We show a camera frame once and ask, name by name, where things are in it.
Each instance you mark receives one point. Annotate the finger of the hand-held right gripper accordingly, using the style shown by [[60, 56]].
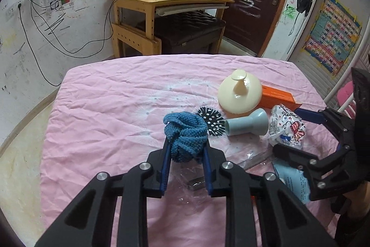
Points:
[[309, 116], [292, 156]]

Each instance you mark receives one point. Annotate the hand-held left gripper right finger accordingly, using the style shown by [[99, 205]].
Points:
[[208, 174]]

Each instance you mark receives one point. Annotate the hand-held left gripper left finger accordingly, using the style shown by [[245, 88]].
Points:
[[164, 169]]

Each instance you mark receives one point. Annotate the clear plastic sleeve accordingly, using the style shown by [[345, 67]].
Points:
[[190, 183]]

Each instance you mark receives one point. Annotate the light blue paper sheet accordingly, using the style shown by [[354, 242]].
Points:
[[292, 180]]

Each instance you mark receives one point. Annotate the white printed wrapper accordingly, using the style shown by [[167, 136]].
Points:
[[286, 125]]

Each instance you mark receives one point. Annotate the long orange box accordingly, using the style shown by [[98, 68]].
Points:
[[274, 96]]

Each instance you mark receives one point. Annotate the blue knitted cloth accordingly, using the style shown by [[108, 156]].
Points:
[[185, 134]]

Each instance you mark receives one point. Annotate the grey-blue plastic cylinder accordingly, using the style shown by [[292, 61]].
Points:
[[245, 124]]

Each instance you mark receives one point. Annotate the cream plastic dome lid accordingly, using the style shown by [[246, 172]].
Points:
[[237, 102]]

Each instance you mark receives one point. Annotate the person's right forearm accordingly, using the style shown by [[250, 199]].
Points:
[[355, 221]]

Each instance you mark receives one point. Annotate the pink chair cushion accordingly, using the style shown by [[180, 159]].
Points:
[[347, 95]]

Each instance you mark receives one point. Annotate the black round patterned piece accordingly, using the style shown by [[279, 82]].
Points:
[[211, 119]]

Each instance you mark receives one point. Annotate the pink tablecloth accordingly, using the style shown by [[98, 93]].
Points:
[[115, 105]]

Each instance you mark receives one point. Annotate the colourful chart poster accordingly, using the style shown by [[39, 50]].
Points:
[[332, 38]]

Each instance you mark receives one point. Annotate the black hanging bag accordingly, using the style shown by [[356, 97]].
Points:
[[304, 4]]

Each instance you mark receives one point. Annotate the dark brown door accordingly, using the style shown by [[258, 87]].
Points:
[[254, 4]]

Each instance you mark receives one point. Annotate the black tufted ottoman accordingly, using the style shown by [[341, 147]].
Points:
[[185, 30]]

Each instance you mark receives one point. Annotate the white wall sockets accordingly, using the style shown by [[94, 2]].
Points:
[[10, 13]]

